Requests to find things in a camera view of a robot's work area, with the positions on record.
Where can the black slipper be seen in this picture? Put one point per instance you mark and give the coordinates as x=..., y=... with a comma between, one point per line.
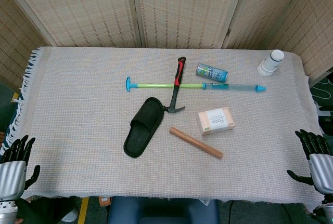
x=143, y=130

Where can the black floor equipment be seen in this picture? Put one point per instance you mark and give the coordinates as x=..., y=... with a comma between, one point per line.
x=326, y=116

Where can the brown wooden stick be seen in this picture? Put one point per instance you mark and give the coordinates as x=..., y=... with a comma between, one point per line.
x=195, y=142

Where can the beige woven tablecloth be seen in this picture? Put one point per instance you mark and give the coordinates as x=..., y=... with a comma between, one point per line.
x=91, y=130

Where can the blue green water pump toy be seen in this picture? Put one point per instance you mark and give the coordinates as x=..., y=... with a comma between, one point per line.
x=234, y=87

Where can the small orange box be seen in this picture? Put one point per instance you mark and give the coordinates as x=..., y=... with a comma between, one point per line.
x=104, y=201

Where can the woven folding screen panel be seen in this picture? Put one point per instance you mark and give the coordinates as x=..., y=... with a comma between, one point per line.
x=15, y=39
x=78, y=8
x=184, y=8
x=314, y=31
x=260, y=13

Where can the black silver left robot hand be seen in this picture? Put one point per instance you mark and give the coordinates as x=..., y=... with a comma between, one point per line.
x=11, y=172

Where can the blue green drink can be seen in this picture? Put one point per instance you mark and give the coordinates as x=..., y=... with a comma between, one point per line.
x=212, y=73

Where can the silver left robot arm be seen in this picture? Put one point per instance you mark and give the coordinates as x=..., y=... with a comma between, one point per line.
x=7, y=211

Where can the white plastic bottle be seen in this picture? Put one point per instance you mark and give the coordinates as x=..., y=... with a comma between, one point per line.
x=270, y=63

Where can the red black claw hammer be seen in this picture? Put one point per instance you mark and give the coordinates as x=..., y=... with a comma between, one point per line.
x=178, y=78

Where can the blue padded seat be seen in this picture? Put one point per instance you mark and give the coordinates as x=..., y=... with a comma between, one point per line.
x=161, y=211

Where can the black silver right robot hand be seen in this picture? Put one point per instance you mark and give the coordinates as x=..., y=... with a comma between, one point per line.
x=322, y=172

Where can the tissue pack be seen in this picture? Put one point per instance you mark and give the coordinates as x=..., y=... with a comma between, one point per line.
x=216, y=121

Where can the metal screen hinge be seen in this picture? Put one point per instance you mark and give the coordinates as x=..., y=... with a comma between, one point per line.
x=228, y=32

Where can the white sneaker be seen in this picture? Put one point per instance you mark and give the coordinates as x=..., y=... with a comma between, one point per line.
x=70, y=215

